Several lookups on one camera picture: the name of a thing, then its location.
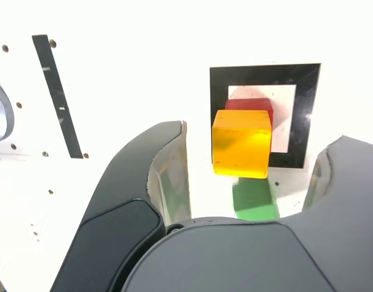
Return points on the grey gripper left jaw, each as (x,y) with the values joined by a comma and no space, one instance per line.
(119,197)

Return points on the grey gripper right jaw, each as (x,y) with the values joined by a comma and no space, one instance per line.
(265,258)

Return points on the green cube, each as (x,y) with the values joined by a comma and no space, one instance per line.
(253,200)

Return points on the yellow cube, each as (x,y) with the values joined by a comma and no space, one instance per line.
(241,146)

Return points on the red cube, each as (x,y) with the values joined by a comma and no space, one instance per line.
(250,104)

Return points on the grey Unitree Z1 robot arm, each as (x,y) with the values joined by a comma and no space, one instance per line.
(5,121)

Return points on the black tape square outline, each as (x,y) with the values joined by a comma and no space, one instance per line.
(305,91)

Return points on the black tape strip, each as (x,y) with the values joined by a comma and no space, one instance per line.
(55,91)

